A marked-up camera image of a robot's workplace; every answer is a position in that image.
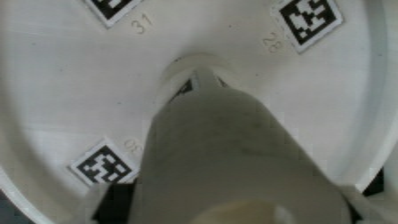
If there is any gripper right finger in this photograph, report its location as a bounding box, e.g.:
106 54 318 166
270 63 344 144
339 186 398 224

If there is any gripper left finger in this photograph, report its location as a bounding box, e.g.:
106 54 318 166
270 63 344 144
73 182 137 224

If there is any white cylindrical table leg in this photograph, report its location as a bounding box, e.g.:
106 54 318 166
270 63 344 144
128 53 352 224

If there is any white round table top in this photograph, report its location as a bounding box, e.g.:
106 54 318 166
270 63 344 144
0 0 398 224

